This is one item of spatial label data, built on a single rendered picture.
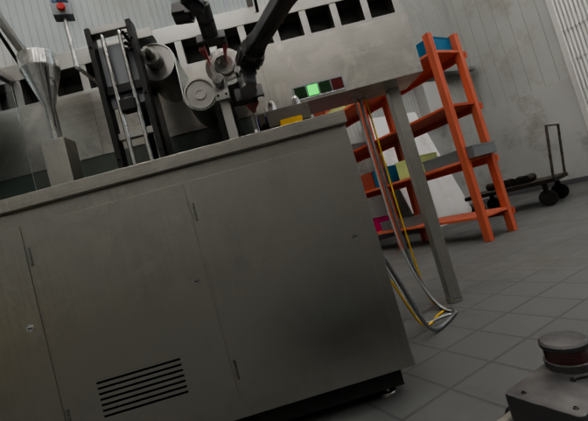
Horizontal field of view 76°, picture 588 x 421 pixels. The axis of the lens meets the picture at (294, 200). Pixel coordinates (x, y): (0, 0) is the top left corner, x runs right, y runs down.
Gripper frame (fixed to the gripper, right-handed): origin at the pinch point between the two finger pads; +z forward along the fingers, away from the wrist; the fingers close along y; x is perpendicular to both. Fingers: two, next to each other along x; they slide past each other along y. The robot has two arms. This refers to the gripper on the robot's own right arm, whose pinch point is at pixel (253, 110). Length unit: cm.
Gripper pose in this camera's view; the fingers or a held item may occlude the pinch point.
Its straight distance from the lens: 149.6
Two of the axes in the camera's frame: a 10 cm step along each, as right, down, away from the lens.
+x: -2.5, -8.0, 5.5
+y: 9.6, -2.7, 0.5
